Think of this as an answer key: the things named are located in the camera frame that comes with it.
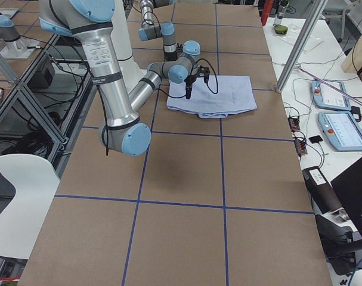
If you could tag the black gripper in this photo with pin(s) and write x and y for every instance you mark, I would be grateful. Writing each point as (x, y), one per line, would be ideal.
(170, 55)
(189, 80)

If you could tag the blue striped button-up shirt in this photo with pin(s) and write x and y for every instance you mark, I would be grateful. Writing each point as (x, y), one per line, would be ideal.
(234, 96)

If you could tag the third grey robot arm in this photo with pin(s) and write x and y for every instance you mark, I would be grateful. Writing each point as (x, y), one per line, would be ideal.
(15, 47)

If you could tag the black monitor on arm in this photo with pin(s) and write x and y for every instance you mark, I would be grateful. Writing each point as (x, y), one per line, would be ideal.
(348, 189)

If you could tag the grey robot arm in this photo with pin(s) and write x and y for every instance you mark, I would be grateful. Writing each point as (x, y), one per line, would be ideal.
(90, 22)
(151, 28)

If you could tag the olive green pouch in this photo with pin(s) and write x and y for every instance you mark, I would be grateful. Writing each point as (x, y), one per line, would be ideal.
(280, 29)

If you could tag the red fire extinguisher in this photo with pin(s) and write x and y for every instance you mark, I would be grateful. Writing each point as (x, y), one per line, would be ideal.
(268, 6)

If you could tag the clear water bottle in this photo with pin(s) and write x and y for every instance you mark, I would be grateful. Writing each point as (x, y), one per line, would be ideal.
(281, 9)

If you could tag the far blue teach pendant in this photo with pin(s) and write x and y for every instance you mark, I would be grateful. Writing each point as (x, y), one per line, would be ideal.
(327, 98)

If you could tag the blue teach pendant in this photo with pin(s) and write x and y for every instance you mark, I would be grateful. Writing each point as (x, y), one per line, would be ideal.
(341, 130)
(327, 98)

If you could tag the small black phone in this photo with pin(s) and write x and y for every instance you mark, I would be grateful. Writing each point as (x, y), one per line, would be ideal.
(315, 139)

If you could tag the near blue teach pendant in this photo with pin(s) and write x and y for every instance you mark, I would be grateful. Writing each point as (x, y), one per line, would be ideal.
(341, 130)

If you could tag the white moulded chair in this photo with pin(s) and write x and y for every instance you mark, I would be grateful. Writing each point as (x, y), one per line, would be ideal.
(35, 181)

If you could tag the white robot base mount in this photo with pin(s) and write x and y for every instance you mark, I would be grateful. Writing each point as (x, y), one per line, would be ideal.
(122, 45)

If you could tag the aluminium frame post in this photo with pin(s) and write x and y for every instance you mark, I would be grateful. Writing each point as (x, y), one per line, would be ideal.
(300, 43)

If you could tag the aluminium frame rail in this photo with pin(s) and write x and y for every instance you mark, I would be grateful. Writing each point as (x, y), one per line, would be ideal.
(20, 91)

